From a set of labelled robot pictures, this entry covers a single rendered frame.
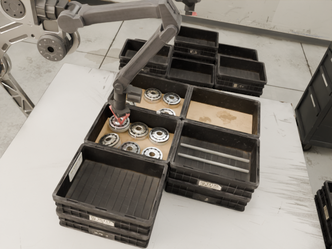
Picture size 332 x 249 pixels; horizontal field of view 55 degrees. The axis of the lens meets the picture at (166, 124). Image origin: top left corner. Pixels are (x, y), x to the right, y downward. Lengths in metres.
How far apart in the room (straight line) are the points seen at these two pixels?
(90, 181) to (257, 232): 0.79
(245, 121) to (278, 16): 2.91
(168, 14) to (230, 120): 0.86
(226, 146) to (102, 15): 0.89
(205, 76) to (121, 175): 1.65
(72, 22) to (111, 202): 0.73
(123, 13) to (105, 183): 0.72
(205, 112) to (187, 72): 1.11
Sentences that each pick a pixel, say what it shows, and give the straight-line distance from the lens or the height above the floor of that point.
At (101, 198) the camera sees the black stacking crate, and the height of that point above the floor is 0.83.
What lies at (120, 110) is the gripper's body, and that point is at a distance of 1.52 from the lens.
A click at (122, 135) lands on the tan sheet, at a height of 0.83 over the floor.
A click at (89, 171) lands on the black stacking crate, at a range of 1.49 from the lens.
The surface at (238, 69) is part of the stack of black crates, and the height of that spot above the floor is 0.49.
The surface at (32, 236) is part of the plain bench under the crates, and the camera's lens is 1.51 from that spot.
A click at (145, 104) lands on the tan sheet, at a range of 1.81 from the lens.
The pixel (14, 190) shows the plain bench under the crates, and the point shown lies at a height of 0.70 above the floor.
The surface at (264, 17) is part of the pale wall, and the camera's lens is 4.60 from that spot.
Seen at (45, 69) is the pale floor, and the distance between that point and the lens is 3.54.
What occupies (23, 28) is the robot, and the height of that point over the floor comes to 1.15.
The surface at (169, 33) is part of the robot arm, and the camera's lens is 1.17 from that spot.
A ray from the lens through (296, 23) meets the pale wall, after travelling 4.71.
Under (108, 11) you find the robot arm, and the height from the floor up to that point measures 1.49.
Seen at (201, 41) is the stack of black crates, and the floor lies 0.49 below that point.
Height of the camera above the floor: 2.02
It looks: 44 degrees down
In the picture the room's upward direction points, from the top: 9 degrees clockwise
